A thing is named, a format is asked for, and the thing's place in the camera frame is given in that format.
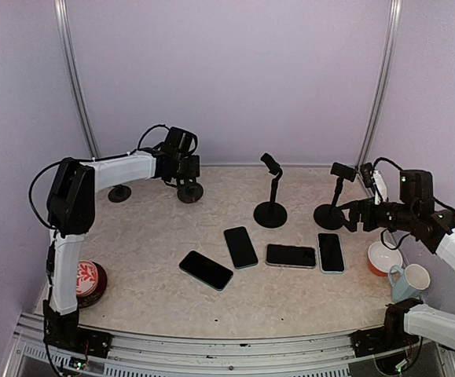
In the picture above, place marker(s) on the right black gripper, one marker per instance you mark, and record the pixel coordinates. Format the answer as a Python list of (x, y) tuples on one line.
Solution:
[(366, 209)]

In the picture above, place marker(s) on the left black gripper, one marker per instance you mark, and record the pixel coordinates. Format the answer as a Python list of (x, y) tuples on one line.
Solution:
[(194, 168)]

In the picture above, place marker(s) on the folding phone stand wood base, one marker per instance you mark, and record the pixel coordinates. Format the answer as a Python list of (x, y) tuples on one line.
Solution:
[(119, 193)]

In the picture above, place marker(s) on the clear case phone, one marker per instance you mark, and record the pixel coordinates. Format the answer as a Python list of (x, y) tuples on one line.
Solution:
[(291, 256)]

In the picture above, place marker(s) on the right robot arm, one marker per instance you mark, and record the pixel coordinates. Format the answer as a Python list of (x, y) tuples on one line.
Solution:
[(428, 220)]

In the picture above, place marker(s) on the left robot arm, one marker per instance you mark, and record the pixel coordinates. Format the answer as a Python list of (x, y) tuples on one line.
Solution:
[(71, 213)]

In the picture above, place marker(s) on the black clamp phone stand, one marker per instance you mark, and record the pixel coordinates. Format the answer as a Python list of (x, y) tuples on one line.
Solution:
[(326, 215)]

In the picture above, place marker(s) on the light blue case phone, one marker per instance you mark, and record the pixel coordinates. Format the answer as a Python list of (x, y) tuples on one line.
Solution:
[(330, 253)]

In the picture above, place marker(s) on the black gooseneck phone stand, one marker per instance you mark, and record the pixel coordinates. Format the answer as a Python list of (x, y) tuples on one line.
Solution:
[(271, 214)]

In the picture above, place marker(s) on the teal phone lying diagonal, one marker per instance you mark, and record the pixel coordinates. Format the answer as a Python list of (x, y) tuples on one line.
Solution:
[(206, 270)]

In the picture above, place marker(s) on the orange white bowl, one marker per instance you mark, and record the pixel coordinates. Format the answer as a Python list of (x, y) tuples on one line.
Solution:
[(382, 258)]

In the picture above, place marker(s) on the light blue mug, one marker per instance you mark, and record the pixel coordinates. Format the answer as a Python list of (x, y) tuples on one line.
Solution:
[(408, 282)]

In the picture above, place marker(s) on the red patterned round tin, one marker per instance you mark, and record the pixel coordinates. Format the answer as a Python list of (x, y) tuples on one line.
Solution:
[(91, 283)]

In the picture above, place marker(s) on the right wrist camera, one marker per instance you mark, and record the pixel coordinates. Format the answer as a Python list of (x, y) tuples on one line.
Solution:
[(372, 179)]

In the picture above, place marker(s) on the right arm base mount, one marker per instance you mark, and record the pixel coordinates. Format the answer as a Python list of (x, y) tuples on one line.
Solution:
[(379, 340)]

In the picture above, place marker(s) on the aluminium front rail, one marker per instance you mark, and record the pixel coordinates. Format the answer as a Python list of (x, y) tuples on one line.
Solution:
[(151, 355)]

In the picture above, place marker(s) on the left aluminium frame post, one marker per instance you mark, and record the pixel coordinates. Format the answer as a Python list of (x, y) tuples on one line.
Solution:
[(61, 11)]

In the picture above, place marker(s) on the aluminium frame post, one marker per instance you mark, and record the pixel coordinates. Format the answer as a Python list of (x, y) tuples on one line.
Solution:
[(382, 80), (61, 11)]

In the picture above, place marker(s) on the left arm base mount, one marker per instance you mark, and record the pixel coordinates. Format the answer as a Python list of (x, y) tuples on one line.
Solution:
[(92, 343)]

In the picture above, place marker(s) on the right aluminium frame post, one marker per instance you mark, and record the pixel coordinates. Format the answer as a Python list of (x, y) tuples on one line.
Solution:
[(382, 80)]

